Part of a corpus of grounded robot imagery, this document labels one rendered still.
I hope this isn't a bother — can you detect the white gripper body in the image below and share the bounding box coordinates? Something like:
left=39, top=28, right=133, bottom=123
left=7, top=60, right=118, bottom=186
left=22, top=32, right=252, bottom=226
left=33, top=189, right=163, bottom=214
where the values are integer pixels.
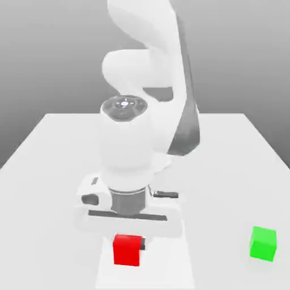
left=73, top=201, right=186, bottom=239

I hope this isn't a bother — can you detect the small red cube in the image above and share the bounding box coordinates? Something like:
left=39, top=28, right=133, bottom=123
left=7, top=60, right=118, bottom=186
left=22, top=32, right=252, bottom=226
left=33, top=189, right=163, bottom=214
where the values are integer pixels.
left=112, top=234, right=144, bottom=267

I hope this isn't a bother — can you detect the small green cube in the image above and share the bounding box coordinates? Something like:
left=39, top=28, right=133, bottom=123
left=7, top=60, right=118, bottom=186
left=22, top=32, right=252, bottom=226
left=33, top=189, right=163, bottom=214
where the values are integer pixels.
left=249, top=225, right=278, bottom=263

